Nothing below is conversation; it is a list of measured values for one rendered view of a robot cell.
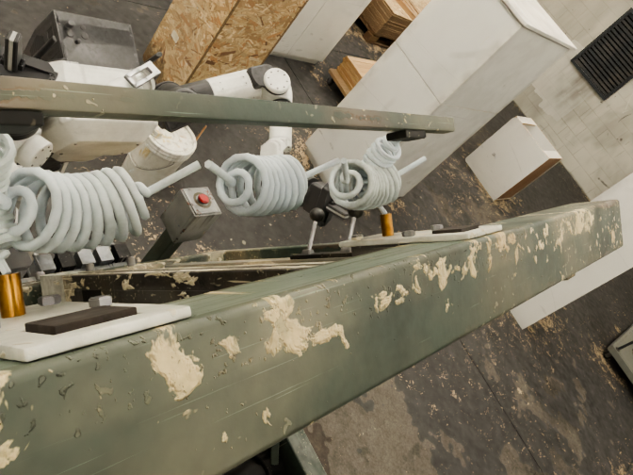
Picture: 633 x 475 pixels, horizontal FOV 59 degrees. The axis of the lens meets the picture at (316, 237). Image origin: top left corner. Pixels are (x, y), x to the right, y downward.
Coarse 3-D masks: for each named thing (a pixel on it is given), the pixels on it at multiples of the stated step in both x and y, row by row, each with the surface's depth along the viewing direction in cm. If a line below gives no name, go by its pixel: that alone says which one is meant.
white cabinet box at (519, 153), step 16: (512, 128) 589; (528, 128) 620; (496, 144) 602; (512, 144) 590; (528, 144) 579; (544, 144) 611; (480, 160) 615; (496, 160) 603; (512, 160) 592; (528, 160) 581; (544, 160) 570; (560, 160) 602; (480, 176) 617; (496, 176) 605; (512, 176) 594; (528, 176) 596; (496, 192) 607; (512, 192) 625
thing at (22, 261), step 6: (12, 252) 224; (18, 252) 225; (24, 252) 227; (6, 258) 220; (12, 258) 222; (18, 258) 224; (24, 258) 225; (30, 258) 227; (12, 264) 221; (18, 264) 222; (24, 264) 224; (30, 264) 225; (12, 270) 216; (18, 270) 217; (24, 270) 218; (24, 276) 215
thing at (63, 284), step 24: (384, 144) 72; (360, 192) 76; (384, 216) 76; (360, 240) 74; (384, 240) 71; (408, 240) 69; (432, 240) 67; (264, 264) 97; (288, 264) 92; (312, 264) 88; (48, 288) 140; (72, 288) 132; (96, 288) 125; (120, 288) 118; (144, 288) 112; (168, 288) 107; (192, 288) 102; (216, 288) 98
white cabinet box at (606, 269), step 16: (608, 192) 428; (624, 192) 421; (624, 208) 422; (624, 224) 423; (624, 240) 424; (608, 256) 432; (624, 256) 425; (576, 272) 448; (592, 272) 440; (608, 272) 433; (560, 288) 458; (576, 288) 450; (592, 288) 442; (528, 304) 476; (544, 304) 468; (560, 304) 459; (528, 320) 478
